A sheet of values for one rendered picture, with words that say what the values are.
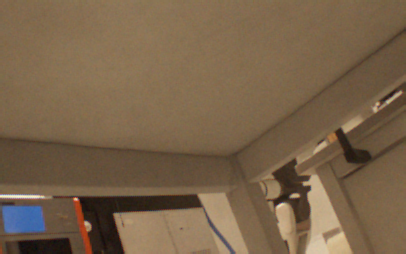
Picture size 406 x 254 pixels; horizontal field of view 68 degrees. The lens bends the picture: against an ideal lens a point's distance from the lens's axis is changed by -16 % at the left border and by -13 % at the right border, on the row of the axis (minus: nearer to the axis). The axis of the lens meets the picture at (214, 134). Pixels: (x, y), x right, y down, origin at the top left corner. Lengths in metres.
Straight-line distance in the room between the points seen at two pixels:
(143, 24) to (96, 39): 0.04
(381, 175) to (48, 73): 0.95
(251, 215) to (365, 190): 0.55
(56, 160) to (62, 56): 0.16
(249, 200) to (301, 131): 0.15
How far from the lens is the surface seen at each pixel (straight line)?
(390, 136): 1.00
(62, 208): 1.33
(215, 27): 0.35
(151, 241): 2.24
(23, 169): 0.41
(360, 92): 0.55
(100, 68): 0.34
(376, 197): 1.09
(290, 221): 1.57
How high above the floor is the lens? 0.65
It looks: 24 degrees up
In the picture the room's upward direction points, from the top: 22 degrees counter-clockwise
